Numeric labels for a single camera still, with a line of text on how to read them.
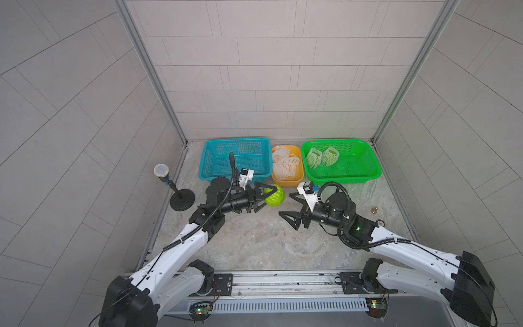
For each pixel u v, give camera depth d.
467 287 0.38
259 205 0.68
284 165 1.02
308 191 0.59
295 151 1.06
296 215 0.60
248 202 0.60
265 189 0.64
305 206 0.62
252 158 1.08
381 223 0.86
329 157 1.02
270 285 0.72
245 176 0.67
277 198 0.64
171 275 0.44
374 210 0.89
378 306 0.68
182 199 0.91
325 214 0.60
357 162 1.06
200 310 0.64
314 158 1.01
